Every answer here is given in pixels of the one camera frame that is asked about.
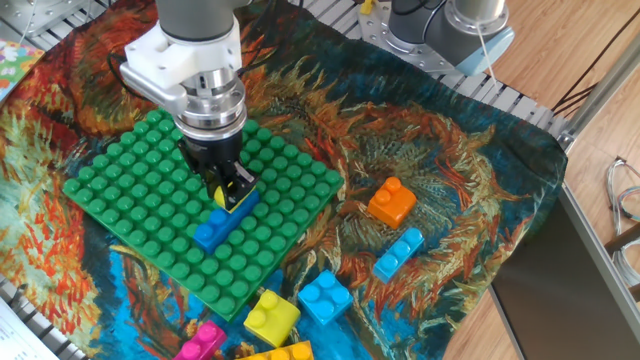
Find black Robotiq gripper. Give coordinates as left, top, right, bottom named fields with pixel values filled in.
left=177, top=130, right=262, bottom=212

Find small lime one-stud block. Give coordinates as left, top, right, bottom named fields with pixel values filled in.
left=213, top=183, right=246, bottom=211

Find dark blue four-stud brick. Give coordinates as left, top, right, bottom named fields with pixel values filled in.
left=193, top=189, right=261, bottom=255

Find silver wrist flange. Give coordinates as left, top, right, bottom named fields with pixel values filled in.
left=118, top=63, right=249, bottom=142

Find green studded baseplate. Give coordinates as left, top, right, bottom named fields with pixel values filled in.
left=62, top=108, right=345, bottom=322

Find large lime two-stud block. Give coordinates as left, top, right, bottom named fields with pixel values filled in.
left=243, top=289, right=302, bottom=349

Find light blue four-stud square block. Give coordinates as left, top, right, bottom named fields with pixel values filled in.
left=297, top=269, right=354, bottom=327

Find orange two-stud block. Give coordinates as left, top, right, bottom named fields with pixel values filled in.
left=367, top=176, right=418, bottom=231

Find pink three-stud brick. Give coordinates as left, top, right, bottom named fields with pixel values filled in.
left=173, top=320, right=228, bottom=360

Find orange-yellow four-stud brick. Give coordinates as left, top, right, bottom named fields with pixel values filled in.
left=237, top=340, right=315, bottom=360

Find light blue three-stud brick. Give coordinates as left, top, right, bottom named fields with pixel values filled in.
left=372, top=227, right=426, bottom=285

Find sunflower painting print cloth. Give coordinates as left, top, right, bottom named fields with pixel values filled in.
left=0, top=0, right=569, bottom=360

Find flower print paper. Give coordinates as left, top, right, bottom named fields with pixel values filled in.
left=0, top=39, right=46, bottom=104

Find perforated aluminium plate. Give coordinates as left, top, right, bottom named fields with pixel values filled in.
left=0, top=0, right=109, bottom=39

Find white printed paper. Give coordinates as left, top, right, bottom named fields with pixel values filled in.
left=0, top=297, right=61, bottom=360

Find white zip tie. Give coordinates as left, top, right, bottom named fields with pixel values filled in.
left=474, top=22, right=499, bottom=86

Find dark grey panel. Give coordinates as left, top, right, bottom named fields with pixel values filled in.
left=489, top=185, right=640, bottom=360

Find brown wooden bar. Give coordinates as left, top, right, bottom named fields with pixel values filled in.
left=603, top=233, right=640, bottom=255

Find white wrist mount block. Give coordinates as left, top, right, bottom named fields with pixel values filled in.
left=122, top=17, right=244, bottom=91

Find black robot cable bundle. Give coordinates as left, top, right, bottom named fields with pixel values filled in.
left=106, top=0, right=451, bottom=101

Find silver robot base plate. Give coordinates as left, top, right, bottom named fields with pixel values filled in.
left=357, top=0, right=474, bottom=77

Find black floor cables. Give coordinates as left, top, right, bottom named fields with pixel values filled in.
left=552, top=8, right=640, bottom=115

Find aluminium frame bar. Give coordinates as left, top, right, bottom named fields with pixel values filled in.
left=557, top=43, right=640, bottom=151

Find white hanging cable bundle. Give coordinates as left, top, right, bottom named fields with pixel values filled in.
left=604, top=156, right=640, bottom=289

